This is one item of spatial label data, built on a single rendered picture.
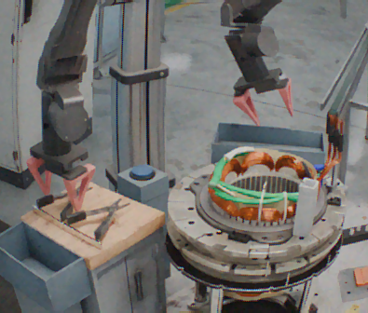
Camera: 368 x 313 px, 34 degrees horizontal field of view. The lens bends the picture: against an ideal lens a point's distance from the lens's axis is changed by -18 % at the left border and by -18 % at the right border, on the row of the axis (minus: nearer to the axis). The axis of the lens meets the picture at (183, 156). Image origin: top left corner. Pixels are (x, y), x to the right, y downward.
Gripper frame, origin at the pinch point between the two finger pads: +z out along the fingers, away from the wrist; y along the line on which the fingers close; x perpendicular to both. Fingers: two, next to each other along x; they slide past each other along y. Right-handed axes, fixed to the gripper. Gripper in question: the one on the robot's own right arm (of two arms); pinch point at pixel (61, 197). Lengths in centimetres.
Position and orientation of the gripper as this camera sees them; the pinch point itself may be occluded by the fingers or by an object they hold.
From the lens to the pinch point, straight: 115.9
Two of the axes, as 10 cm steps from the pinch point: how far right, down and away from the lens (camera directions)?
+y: 8.3, 2.5, -5.0
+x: 5.6, -3.5, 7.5
